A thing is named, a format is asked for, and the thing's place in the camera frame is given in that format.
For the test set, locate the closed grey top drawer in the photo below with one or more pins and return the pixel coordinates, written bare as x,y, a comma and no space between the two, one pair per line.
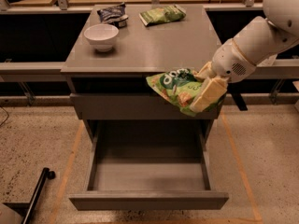
131,107

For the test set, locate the open grey middle drawer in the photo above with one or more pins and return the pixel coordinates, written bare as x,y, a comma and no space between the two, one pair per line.
150,165

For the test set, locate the grey metal rail shelf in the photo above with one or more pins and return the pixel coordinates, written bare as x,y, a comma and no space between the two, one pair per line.
51,71

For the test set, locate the white ceramic bowl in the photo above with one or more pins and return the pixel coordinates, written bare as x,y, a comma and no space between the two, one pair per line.
102,37

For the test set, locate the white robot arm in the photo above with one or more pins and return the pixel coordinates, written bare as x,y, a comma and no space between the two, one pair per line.
276,31

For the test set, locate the small dark can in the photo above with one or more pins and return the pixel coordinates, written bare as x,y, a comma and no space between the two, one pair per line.
121,21

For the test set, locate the grey drawer cabinet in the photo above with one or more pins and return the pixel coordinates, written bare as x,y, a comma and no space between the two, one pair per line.
139,52

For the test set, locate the black stand leg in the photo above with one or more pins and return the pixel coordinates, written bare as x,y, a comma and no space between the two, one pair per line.
22,213

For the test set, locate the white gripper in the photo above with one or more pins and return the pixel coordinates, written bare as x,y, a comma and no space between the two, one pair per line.
228,61

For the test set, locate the clear sanitizer pump bottle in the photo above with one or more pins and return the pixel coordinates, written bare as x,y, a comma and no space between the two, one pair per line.
268,61

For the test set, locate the green dang rice chip bag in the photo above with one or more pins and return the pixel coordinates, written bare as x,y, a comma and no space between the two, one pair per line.
179,88

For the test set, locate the dark blue snack bag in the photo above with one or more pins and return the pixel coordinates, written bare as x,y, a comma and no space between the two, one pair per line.
111,14

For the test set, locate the green snack bag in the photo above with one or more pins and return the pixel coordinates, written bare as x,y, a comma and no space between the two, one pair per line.
162,15

